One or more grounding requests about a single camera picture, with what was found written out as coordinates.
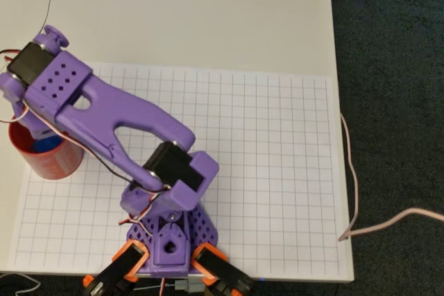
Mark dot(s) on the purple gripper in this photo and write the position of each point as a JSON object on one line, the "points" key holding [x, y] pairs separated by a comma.
{"points": [[41, 132]]}

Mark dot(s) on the orange black clamp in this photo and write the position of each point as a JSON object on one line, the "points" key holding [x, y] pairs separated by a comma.
{"points": [[222, 268], [118, 268]]}

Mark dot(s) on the blue brick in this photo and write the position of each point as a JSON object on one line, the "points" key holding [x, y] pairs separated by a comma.
{"points": [[48, 145]]}

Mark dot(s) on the grey connector plug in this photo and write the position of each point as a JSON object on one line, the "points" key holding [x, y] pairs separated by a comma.
{"points": [[189, 286]]}

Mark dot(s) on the purple robot arm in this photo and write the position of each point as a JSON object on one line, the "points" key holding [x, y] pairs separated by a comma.
{"points": [[138, 112]]}

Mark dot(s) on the white grid paper sheet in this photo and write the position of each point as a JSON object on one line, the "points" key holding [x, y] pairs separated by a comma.
{"points": [[260, 171]]}

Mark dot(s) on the red cup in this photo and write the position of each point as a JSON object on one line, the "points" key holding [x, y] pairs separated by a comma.
{"points": [[52, 167]]}

